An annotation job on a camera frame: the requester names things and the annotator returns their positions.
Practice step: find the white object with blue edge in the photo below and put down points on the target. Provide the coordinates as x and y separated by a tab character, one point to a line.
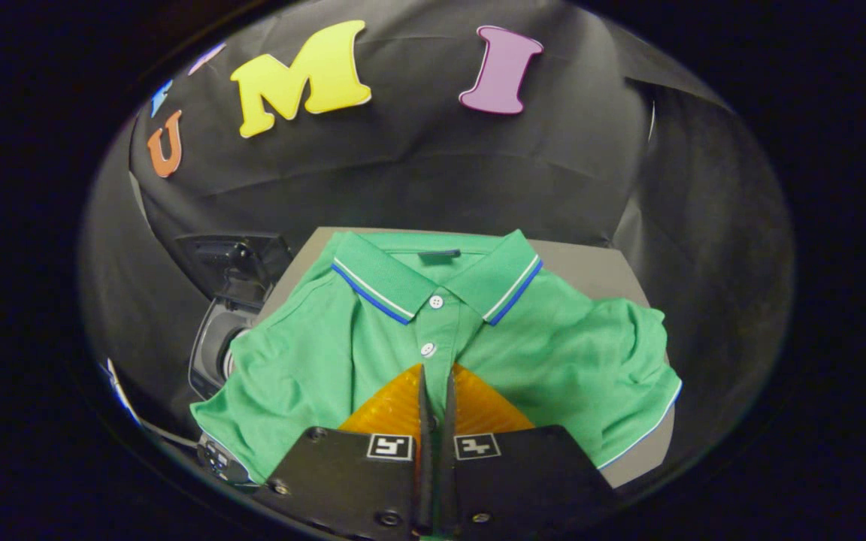
121	391

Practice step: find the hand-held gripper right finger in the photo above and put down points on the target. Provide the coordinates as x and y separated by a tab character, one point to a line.
523	473

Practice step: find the dark grey washing machine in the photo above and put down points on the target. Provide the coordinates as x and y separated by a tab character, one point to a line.
211	346

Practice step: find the black backdrop cloth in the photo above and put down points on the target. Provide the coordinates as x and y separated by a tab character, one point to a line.
418	150

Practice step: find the transparent dark washing machine lid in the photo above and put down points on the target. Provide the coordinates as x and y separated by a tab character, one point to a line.
234	259

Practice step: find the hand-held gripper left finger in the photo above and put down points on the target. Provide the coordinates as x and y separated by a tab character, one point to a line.
361	481

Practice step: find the green polo shirt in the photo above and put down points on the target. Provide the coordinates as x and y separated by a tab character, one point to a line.
553	353

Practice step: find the grey metal cabinet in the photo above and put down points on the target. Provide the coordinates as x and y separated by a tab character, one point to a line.
598	270

